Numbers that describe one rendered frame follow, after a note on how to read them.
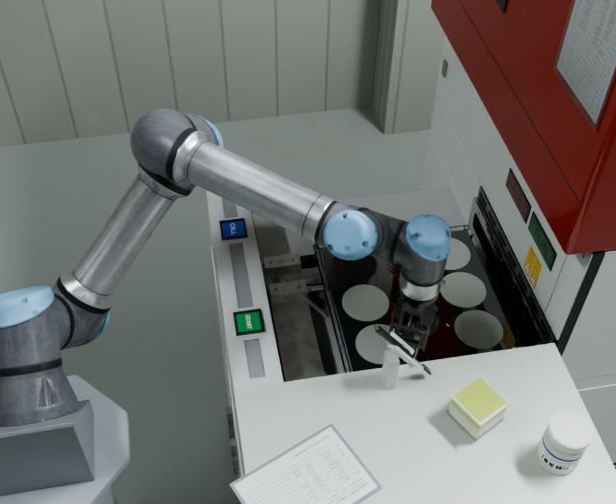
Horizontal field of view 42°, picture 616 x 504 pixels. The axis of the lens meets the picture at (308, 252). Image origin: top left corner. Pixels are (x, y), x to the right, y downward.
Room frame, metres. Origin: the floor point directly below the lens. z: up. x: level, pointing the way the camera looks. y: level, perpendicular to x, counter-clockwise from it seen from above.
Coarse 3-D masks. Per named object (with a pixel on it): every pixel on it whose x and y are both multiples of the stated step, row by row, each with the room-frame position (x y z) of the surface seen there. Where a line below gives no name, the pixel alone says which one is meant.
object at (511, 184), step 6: (510, 174) 1.24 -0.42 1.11; (510, 180) 1.23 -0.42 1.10; (510, 186) 1.23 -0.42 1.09; (516, 186) 1.20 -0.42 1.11; (510, 192) 1.22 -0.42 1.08; (516, 192) 1.20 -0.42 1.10; (516, 198) 1.19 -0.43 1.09; (522, 198) 1.17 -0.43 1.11; (516, 204) 1.19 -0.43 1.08; (522, 204) 1.16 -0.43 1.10; (522, 210) 1.16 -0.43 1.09; (522, 216) 1.15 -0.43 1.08
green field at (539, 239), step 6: (534, 222) 1.10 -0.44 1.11; (534, 228) 1.10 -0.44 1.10; (540, 228) 1.08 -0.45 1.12; (534, 234) 1.09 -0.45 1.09; (540, 234) 1.07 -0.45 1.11; (540, 240) 1.07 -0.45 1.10; (546, 240) 1.05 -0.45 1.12; (540, 246) 1.06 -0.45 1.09; (546, 246) 1.04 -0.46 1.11; (546, 252) 1.04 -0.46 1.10; (552, 252) 1.02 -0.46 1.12; (546, 258) 1.03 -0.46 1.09; (552, 258) 1.01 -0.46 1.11
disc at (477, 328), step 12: (468, 312) 1.04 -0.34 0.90; (480, 312) 1.05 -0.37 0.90; (456, 324) 1.01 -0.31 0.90; (468, 324) 1.01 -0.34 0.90; (480, 324) 1.01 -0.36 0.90; (492, 324) 1.01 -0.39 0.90; (468, 336) 0.98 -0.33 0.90; (480, 336) 0.98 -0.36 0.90; (492, 336) 0.98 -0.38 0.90; (480, 348) 0.95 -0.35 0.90
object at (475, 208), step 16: (480, 208) 1.32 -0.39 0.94; (480, 240) 1.28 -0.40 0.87; (496, 240) 1.22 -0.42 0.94; (496, 256) 1.19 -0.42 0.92; (496, 272) 1.18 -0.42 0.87; (512, 272) 1.12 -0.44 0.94; (496, 288) 1.15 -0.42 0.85; (512, 288) 1.09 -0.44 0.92; (512, 304) 1.09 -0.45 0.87; (528, 304) 1.03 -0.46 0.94; (512, 320) 1.06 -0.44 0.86; (528, 320) 1.00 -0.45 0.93; (528, 336) 1.01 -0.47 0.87; (544, 336) 0.95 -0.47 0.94
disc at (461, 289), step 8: (456, 272) 1.16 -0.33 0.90; (464, 272) 1.16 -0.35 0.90; (448, 280) 1.13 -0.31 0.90; (456, 280) 1.13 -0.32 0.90; (464, 280) 1.13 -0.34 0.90; (472, 280) 1.13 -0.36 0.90; (480, 280) 1.13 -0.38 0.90; (448, 288) 1.11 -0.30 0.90; (456, 288) 1.11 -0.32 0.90; (464, 288) 1.11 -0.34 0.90; (472, 288) 1.11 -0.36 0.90; (480, 288) 1.11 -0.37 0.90; (448, 296) 1.09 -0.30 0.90; (456, 296) 1.09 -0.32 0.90; (464, 296) 1.09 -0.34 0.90; (472, 296) 1.09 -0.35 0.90; (480, 296) 1.09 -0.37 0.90; (456, 304) 1.07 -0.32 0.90; (464, 304) 1.07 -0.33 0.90; (472, 304) 1.07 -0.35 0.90
